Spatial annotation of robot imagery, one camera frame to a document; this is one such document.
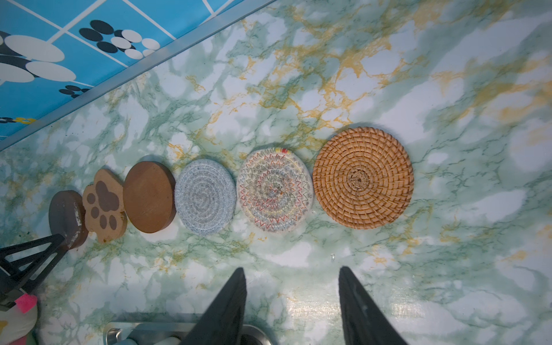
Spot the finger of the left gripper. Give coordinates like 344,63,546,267
1,234,67,311

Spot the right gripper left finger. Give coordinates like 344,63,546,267
181,267,247,345

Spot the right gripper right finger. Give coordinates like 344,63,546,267
339,266,406,345

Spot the multicolour woven round coaster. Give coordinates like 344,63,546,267
237,147,314,233

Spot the grey woven round coaster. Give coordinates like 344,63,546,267
174,159,237,237

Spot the brown wooden round coaster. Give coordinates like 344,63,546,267
123,161,176,234

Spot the plush toy white pink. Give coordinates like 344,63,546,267
1,294,38,345

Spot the rattan round coaster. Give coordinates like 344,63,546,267
312,127,414,229

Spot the dark brown round coaster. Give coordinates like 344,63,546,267
48,190,89,250

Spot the cork paw print coaster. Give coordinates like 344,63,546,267
83,169,127,244

